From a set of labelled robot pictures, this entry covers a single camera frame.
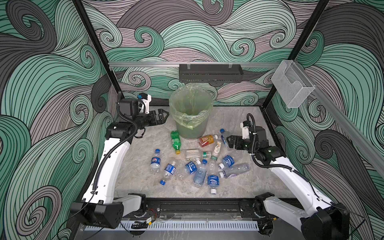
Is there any clear bottle blue label front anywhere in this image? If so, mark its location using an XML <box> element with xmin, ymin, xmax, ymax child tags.
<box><xmin>207</xmin><ymin>159</ymin><xmax>220</xmax><ymax>195</ymax></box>

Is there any clear bottle blue label white cap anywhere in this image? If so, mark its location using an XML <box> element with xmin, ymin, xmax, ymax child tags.
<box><xmin>176</xmin><ymin>160</ymin><xmax>202</xmax><ymax>180</ymax></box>

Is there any green bottle yellow cap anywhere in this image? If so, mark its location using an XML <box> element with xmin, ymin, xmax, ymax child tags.
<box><xmin>171</xmin><ymin>131</ymin><xmax>182</xmax><ymax>155</ymax></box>

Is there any aluminium back rail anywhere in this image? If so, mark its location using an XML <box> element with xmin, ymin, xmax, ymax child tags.
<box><xmin>108</xmin><ymin>61</ymin><xmax>280</xmax><ymax>69</ymax></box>

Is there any green plastic bin liner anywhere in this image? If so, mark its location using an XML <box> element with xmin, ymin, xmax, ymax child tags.
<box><xmin>168</xmin><ymin>83</ymin><xmax>214</xmax><ymax>130</ymax></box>

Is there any black wall tray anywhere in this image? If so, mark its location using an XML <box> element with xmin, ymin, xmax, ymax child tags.
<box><xmin>179</xmin><ymin>64</ymin><xmax>244</xmax><ymax>86</ymax></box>

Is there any grey mesh waste bin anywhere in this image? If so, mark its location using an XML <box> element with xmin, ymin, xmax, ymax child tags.
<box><xmin>170</xmin><ymin>87</ymin><xmax>214</xmax><ymax>140</ymax></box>

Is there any white slotted cable duct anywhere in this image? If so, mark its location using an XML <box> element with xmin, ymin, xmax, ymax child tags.
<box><xmin>84</xmin><ymin>220</ymin><xmax>260</xmax><ymax>232</ymax></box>

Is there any aluminium right rail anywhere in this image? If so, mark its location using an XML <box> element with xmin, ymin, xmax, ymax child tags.
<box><xmin>297</xmin><ymin>64</ymin><xmax>384</xmax><ymax>176</ymax></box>

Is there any clear bottle green cap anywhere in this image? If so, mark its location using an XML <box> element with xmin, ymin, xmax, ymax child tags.
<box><xmin>185</xmin><ymin>149</ymin><xmax>212</xmax><ymax>160</ymax></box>

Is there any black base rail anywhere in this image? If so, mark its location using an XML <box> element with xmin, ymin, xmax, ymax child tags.
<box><xmin>113</xmin><ymin>197</ymin><xmax>304</xmax><ymax>217</ymax></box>

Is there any clear plastic wall holder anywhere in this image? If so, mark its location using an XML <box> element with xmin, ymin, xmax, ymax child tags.
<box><xmin>272</xmin><ymin>60</ymin><xmax>315</xmax><ymax>109</ymax></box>

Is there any clear grey bottle white cap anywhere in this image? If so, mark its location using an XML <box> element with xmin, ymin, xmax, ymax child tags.
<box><xmin>219</xmin><ymin>163</ymin><xmax>251</xmax><ymax>179</ymax></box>

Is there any small bottle blue label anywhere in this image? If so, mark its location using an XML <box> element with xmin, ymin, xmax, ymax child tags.
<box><xmin>218</xmin><ymin>155</ymin><xmax>235</xmax><ymax>170</ymax></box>

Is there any red yellow tea bottle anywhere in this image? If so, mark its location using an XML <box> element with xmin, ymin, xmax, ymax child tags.
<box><xmin>198</xmin><ymin>135</ymin><xmax>219</xmax><ymax>148</ymax></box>

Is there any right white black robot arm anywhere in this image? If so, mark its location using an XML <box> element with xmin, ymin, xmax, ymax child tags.
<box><xmin>226</xmin><ymin>135</ymin><xmax>350</xmax><ymax>240</ymax></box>

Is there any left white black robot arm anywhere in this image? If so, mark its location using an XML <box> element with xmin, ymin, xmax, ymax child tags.
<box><xmin>70</xmin><ymin>109</ymin><xmax>170</xmax><ymax>229</ymax></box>

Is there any clear blue tinted bottle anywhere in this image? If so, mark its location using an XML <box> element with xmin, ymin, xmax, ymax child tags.
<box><xmin>194</xmin><ymin>160</ymin><xmax>208</xmax><ymax>187</ymax></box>

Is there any clear bottle white picture label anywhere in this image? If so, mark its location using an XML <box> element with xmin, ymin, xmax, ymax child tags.
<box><xmin>211</xmin><ymin>141</ymin><xmax>222</xmax><ymax>161</ymax></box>

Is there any pepsi label clear bottle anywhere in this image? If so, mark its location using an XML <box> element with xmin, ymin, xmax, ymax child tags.
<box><xmin>150</xmin><ymin>149</ymin><xmax>161</xmax><ymax>174</ymax></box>

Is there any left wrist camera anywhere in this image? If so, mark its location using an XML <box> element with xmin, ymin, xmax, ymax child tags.
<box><xmin>118</xmin><ymin>93</ymin><xmax>152</xmax><ymax>118</ymax></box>

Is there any aluminium rail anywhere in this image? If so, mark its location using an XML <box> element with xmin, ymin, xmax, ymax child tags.
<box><xmin>297</xmin><ymin>64</ymin><xmax>384</xmax><ymax>176</ymax></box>
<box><xmin>108</xmin><ymin>61</ymin><xmax>280</xmax><ymax>69</ymax></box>

